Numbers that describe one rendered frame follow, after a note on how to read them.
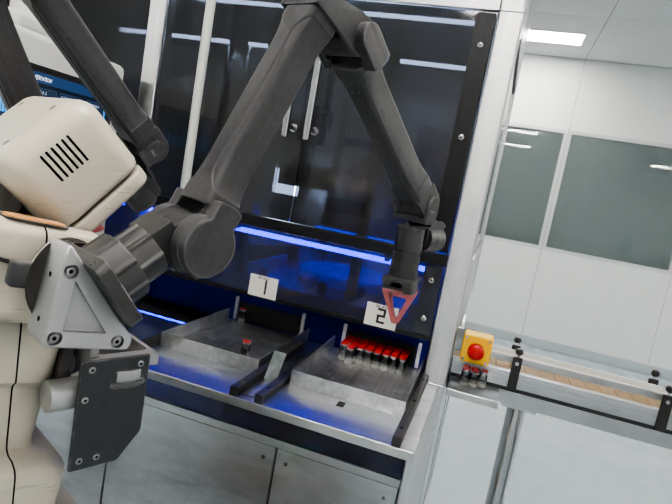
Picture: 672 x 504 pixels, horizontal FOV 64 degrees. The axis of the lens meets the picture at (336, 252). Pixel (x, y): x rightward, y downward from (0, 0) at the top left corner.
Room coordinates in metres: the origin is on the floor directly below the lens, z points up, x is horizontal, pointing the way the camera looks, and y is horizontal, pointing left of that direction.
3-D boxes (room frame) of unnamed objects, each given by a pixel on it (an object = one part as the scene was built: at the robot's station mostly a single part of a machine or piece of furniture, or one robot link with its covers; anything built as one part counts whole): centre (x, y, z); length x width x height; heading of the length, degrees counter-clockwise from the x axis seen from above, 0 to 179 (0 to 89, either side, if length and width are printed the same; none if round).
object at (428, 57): (1.41, -0.07, 1.51); 0.43 x 0.01 x 0.59; 74
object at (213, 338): (1.38, 0.21, 0.90); 0.34 x 0.26 x 0.04; 164
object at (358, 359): (1.37, -0.14, 0.90); 0.18 x 0.02 x 0.05; 75
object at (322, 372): (1.28, -0.12, 0.90); 0.34 x 0.26 x 0.04; 165
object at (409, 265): (1.09, -0.14, 1.19); 0.10 x 0.07 x 0.07; 164
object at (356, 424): (1.26, 0.06, 0.87); 0.70 x 0.48 x 0.02; 74
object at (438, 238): (1.12, -0.16, 1.29); 0.11 x 0.09 x 0.12; 140
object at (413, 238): (1.09, -0.15, 1.26); 0.07 x 0.06 x 0.07; 140
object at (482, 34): (1.35, -0.25, 1.40); 0.04 x 0.01 x 0.80; 74
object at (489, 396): (1.37, -0.42, 0.87); 0.14 x 0.13 x 0.02; 164
